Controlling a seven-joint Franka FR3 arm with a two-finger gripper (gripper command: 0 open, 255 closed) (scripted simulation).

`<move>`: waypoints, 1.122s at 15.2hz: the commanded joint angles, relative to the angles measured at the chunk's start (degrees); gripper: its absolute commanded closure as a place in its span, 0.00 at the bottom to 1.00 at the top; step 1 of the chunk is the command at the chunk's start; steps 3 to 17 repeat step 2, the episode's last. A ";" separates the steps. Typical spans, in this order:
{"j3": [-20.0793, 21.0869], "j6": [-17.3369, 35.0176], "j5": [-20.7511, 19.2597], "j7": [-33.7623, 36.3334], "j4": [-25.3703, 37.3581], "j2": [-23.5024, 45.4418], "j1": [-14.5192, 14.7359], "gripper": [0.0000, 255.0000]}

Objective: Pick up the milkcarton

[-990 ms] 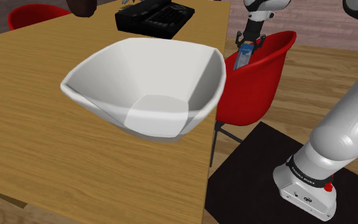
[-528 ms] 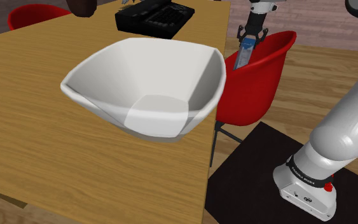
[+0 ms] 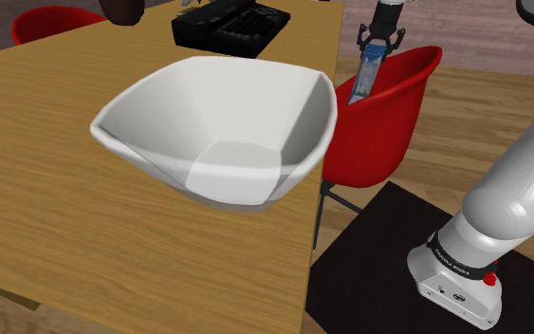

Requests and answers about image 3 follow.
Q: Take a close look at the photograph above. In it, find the black robot stand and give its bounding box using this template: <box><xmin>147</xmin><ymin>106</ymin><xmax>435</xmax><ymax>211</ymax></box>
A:
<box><xmin>304</xmin><ymin>180</ymin><xmax>534</xmax><ymax>334</ymax></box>

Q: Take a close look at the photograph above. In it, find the black keyboard device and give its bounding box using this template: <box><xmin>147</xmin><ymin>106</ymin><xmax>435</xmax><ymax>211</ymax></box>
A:
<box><xmin>170</xmin><ymin>0</ymin><xmax>292</xmax><ymax>61</ymax></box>

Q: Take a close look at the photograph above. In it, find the wooden table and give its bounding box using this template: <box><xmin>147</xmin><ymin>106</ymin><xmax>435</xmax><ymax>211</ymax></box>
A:
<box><xmin>0</xmin><ymin>0</ymin><xmax>346</xmax><ymax>334</ymax></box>

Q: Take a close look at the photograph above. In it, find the large white bowl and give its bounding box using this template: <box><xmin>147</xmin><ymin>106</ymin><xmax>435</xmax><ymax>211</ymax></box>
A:
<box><xmin>89</xmin><ymin>55</ymin><xmax>340</xmax><ymax>214</ymax></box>

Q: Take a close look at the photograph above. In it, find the dark brown object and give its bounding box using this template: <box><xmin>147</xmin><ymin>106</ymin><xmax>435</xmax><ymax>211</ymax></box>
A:
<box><xmin>97</xmin><ymin>0</ymin><xmax>145</xmax><ymax>28</ymax></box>

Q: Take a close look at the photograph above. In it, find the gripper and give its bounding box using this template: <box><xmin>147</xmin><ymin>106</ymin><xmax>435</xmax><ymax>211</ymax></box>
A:
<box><xmin>356</xmin><ymin>3</ymin><xmax>407</xmax><ymax>60</ymax></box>

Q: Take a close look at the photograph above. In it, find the red shell chair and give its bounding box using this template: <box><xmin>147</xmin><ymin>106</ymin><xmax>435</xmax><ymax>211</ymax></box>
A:
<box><xmin>10</xmin><ymin>6</ymin><xmax>108</xmax><ymax>46</ymax></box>
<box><xmin>312</xmin><ymin>45</ymin><xmax>444</xmax><ymax>251</ymax></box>

